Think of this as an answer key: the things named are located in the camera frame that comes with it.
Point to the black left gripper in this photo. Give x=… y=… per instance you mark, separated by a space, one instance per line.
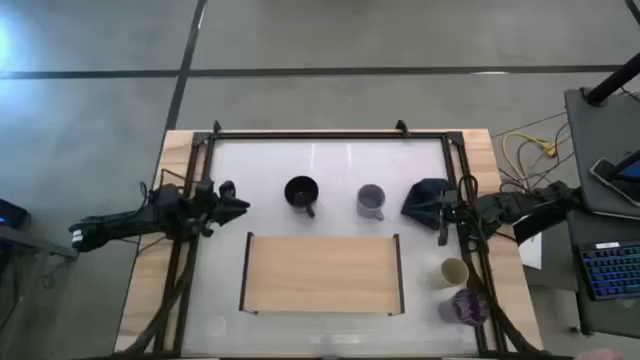
x=212 y=212

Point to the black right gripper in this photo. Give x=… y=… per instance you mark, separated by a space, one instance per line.
x=448 y=199

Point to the lavender grey mug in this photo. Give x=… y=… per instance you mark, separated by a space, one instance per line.
x=370 y=202

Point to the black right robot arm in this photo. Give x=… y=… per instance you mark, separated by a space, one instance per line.
x=525 y=205

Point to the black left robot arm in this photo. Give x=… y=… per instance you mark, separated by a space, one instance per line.
x=130 y=220

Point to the wooden shelf with black legs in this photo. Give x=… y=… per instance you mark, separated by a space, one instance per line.
x=322 y=274

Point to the dark blue cloth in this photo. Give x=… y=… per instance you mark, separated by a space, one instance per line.
x=422 y=202

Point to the black glossy mug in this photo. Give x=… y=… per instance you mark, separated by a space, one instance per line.
x=301 y=192

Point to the white paper sheet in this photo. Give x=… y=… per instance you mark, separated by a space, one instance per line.
x=531 y=252

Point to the purple patterned cup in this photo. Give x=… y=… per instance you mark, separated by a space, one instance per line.
x=467 y=307

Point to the grey side desk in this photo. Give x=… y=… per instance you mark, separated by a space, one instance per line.
x=595 y=150

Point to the smartphone with light case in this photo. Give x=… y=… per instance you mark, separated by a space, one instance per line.
x=612 y=181

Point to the keyboard with blue backlight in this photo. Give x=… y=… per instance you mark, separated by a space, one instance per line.
x=612 y=270

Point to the black tablet with blue screen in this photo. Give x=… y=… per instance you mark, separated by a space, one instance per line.
x=631 y=169

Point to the black stand pole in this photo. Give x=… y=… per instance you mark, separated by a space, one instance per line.
x=612 y=82

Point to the person's hand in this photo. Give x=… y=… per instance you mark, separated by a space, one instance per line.
x=600 y=354

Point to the black device with blue light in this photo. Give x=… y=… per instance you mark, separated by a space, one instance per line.
x=11 y=214

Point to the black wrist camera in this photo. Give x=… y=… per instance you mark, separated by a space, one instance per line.
x=205 y=188

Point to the black metal table frame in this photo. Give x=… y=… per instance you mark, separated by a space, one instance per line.
x=325 y=135

